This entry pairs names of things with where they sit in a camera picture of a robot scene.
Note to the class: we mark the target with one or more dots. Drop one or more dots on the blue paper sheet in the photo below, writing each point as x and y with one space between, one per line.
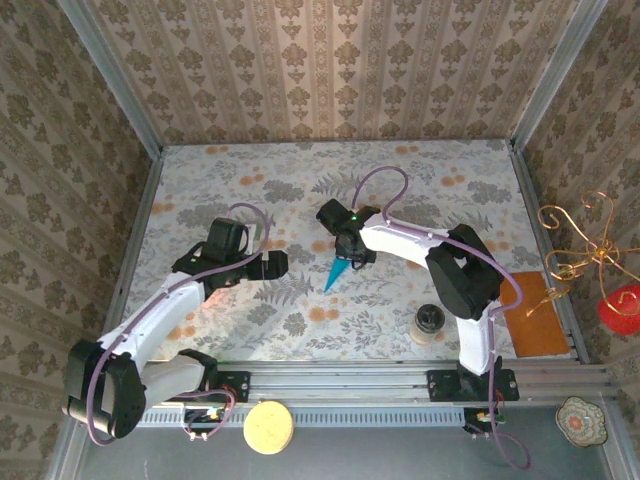
334 275

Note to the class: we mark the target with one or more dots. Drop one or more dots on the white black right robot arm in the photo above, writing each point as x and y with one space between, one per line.
400 242

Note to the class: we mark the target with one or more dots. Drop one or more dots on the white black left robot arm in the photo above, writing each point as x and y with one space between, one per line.
155 315

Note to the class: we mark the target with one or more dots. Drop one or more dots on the white and orange bowl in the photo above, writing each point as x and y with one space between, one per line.
214 294

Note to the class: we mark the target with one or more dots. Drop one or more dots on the floral patterned table cover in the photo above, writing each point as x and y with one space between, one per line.
300 165

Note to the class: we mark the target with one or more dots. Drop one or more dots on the jar with black lid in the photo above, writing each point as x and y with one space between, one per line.
429 320

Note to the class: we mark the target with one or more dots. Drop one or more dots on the aluminium front beam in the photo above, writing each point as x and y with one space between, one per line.
340 380

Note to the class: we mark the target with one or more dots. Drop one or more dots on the black controller board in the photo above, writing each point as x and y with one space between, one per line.
475 417
202 415

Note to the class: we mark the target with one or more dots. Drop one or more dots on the round yellow sponge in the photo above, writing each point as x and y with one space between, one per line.
267 427

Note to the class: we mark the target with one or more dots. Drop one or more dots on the orange flat board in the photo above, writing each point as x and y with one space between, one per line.
540 330

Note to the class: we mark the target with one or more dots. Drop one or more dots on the red ball ornament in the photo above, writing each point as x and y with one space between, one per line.
622 310

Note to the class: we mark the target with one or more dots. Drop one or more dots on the small patterned dish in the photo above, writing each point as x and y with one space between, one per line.
581 421

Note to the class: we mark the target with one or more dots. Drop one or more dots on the aluminium side rail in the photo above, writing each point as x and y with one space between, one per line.
145 200
527 200

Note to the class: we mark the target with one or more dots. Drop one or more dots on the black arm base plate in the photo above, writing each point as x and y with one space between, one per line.
442 386
237 385

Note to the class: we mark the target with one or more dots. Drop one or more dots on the aluminium corner post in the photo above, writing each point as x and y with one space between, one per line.
555 75
119 75

